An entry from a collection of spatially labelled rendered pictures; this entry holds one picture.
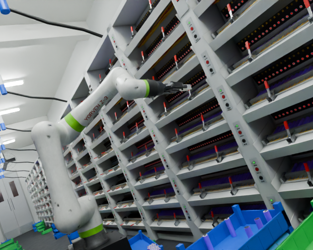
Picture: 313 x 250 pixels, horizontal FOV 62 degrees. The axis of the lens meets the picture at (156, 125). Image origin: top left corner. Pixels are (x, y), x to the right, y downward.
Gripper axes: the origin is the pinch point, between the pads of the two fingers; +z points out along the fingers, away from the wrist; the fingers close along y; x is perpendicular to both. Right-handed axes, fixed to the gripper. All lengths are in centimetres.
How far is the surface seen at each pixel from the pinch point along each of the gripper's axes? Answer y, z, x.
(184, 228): -61, 16, -83
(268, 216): 47, -23, -65
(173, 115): -20.1, 2.0, -9.8
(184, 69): 5.2, -1.6, 8.8
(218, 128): 10.3, 5.2, -27.8
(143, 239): -98, 0, -88
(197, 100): 4.6, 2.0, -9.9
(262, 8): 57, -1, 8
